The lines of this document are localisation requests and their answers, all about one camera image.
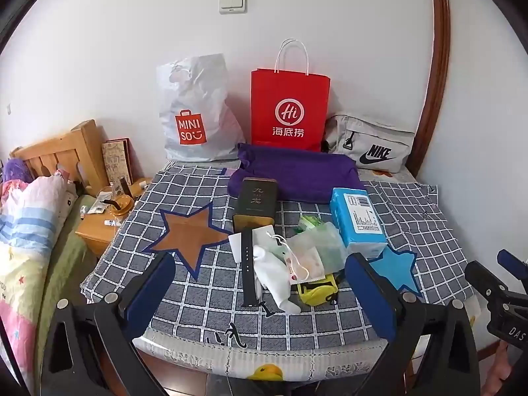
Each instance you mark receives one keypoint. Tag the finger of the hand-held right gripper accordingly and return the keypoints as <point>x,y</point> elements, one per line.
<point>484,284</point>
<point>513,266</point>

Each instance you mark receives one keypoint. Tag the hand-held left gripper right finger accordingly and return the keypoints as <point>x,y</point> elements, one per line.
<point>371,297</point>

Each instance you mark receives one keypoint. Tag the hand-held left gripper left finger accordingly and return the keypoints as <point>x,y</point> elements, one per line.
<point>148,293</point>

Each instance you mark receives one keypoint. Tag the yellow pouch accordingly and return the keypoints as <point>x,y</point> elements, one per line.
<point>317,291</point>

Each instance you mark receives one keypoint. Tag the clear plastic bag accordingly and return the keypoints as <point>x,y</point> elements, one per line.
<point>334,247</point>

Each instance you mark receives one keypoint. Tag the green tissue packet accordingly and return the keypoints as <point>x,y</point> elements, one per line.
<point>311,222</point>

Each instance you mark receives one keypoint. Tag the white sock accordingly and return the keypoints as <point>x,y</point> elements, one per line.
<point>274,280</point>

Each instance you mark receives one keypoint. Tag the person's right hand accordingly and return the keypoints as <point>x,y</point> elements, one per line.
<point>501,363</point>

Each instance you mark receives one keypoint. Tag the grey checked blanket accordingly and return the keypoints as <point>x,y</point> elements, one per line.
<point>206,305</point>

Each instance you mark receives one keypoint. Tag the wooden nightstand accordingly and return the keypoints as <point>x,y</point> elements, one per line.
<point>97,235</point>

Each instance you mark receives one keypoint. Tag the blue tissue pack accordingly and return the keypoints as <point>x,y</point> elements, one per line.
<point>359,218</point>

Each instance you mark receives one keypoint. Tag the green bed sheet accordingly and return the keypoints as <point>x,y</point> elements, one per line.
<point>66,264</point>

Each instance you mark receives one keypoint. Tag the orange round dish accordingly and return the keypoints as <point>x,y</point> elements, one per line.
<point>121,208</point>

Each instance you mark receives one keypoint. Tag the small clear packet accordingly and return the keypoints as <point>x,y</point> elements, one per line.
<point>99,206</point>

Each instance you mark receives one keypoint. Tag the doodle cover book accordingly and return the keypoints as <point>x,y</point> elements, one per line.
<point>117,161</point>

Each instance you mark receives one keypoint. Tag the purple towel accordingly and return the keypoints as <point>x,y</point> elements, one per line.
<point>305,173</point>

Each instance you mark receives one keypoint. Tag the dark green tea tin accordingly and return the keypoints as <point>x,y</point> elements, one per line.
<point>255,202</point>

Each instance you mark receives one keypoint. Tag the pastel printed quilt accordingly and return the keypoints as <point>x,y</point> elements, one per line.
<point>24,222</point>

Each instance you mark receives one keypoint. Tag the grey waist bag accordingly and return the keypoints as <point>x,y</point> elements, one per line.
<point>371,144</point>

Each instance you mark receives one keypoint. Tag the wooden headboard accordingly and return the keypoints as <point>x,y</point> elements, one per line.
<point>62,148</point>

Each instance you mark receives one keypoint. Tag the purple plush toy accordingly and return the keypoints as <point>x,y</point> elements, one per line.
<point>16,169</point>

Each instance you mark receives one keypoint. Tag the white plastic shopping bag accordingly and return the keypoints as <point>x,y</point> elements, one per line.
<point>198,103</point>

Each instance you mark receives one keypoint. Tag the red paper shopping bag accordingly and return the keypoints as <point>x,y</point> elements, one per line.
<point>288,103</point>

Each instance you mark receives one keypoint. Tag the brown wooden door frame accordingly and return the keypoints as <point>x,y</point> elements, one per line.
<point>435,70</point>

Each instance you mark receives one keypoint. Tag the white wall switch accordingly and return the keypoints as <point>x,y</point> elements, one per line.
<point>232,2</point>

